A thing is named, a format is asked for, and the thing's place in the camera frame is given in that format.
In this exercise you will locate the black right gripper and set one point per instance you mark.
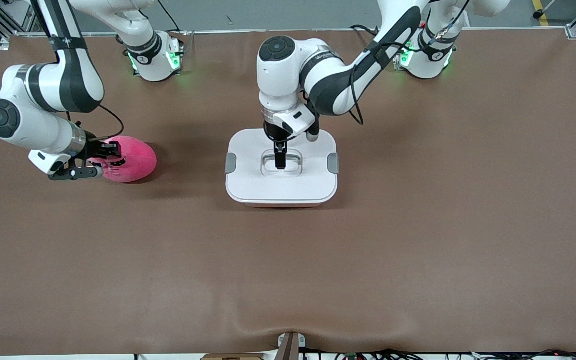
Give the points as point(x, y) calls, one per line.
point(93, 149)

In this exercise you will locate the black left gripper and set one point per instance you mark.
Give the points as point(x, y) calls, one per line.
point(273, 132)

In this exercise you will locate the pink plush toy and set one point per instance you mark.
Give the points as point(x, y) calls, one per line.
point(135, 162)

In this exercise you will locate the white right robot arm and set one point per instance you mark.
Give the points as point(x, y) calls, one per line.
point(43, 85)

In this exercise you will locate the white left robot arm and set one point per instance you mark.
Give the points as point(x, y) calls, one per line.
point(333, 80)

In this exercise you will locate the pink plastic box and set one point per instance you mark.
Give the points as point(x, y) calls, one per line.
point(283, 205)

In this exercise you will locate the brown table mat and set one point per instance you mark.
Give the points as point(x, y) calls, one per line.
point(288, 275)

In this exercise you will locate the metal table clamp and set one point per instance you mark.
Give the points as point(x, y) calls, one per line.
point(290, 345)

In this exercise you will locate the brown cardboard piece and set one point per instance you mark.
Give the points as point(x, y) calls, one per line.
point(233, 357)

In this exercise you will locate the black caster wheel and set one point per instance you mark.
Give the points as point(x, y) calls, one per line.
point(538, 15)

